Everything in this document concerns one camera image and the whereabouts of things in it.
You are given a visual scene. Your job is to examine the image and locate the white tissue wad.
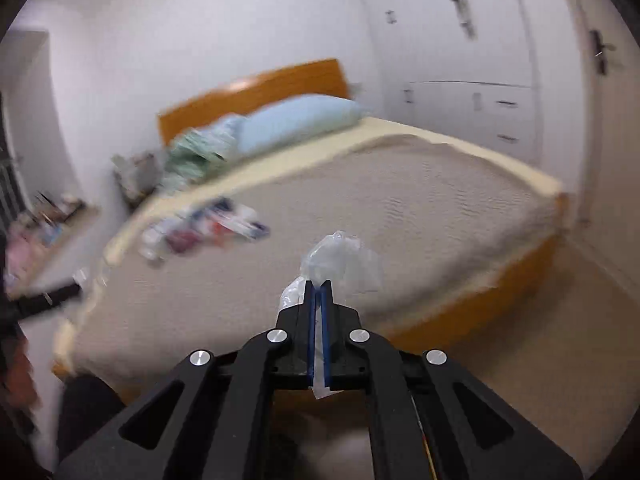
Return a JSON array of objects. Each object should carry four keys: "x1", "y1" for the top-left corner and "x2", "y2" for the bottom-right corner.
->
[{"x1": 278, "y1": 231, "x2": 383, "y2": 400}]

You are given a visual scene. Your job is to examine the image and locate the person's left hand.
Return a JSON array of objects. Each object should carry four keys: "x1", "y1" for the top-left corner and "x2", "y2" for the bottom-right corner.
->
[{"x1": 1, "y1": 333, "x2": 40, "y2": 441}]

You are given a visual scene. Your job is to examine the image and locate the cluttered window sill shelf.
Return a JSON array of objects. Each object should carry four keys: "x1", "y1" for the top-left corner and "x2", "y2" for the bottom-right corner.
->
[{"x1": 3, "y1": 193, "x2": 101, "y2": 298}]

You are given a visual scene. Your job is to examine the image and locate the cream mattress sheet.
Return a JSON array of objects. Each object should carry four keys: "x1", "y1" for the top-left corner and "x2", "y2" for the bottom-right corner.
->
[{"x1": 52, "y1": 115, "x2": 569, "y2": 376}]

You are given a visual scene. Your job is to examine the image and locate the white milk carton box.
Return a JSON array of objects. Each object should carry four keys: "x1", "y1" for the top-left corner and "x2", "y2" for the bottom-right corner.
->
[{"x1": 139, "y1": 217, "x2": 182, "y2": 264}]

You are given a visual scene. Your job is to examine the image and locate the purple rolled towel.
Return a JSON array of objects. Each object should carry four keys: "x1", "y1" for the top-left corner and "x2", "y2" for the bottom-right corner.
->
[{"x1": 166, "y1": 230, "x2": 201, "y2": 254}]

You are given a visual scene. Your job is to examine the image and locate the black metal side rack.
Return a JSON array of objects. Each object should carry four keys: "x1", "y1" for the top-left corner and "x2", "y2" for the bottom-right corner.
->
[{"x1": 111, "y1": 152, "x2": 162, "y2": 214}]

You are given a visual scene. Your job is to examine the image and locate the green floral quilt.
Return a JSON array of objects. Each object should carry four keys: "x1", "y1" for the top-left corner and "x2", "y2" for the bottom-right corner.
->
[{"x1": 160, "y1": 114, "x2": 246, "y2": 193}]

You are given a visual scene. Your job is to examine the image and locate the light blue pillow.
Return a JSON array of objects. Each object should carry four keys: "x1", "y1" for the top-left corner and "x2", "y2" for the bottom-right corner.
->
[{"x1": 236, "y1": 94, "x2": 364, "y2": 157}]

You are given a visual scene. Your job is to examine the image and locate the orange wooden headboard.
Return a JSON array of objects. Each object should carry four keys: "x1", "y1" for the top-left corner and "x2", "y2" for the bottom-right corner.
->
[{"x1": 157, "y1": 58, "x2": 560, "y2": 353}]

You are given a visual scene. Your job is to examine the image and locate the white wardrobe cabinets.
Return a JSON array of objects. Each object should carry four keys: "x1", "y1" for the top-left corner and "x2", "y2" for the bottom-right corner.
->
[{"x1": 362, "y1": 0, "x2": 585, "y2": 181}]

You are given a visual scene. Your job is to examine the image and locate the beige room door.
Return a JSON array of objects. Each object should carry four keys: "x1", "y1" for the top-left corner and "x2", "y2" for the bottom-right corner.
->
[{"x1": 577, "y1": 0, "x2": 639, "y2": 285}]

